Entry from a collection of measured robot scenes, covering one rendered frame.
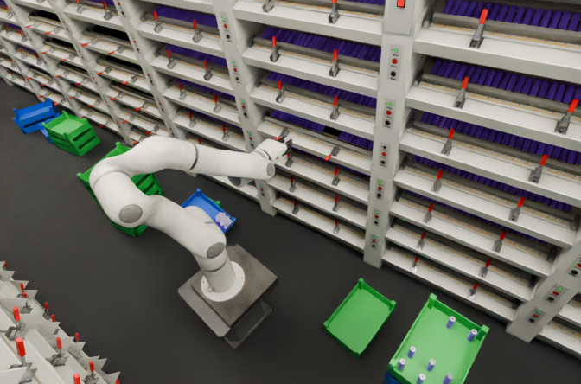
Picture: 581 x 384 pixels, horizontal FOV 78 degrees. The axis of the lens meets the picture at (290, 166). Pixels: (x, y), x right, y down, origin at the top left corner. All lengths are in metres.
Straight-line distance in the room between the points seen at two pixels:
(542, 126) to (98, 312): 2.10
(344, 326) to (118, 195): 1.25
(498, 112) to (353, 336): 1.18
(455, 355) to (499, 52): 0.97
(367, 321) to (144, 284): 1.20
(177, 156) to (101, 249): 1.50
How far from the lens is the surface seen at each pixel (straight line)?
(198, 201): 2.29
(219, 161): 1.17
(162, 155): 1.05
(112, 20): 2.26
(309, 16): 1.30
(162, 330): 2.05
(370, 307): 1.92
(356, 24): 1.22
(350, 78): 1.31
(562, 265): 1.57
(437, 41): 1.13
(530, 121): 1.22
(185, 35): 1.83
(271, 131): 1.72
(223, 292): 1.64
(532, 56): 1.11
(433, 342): 1.47
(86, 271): 2.45
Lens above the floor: 1.75
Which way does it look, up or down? 44 degrees down
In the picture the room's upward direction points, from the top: 8 degrees counter-clockwise
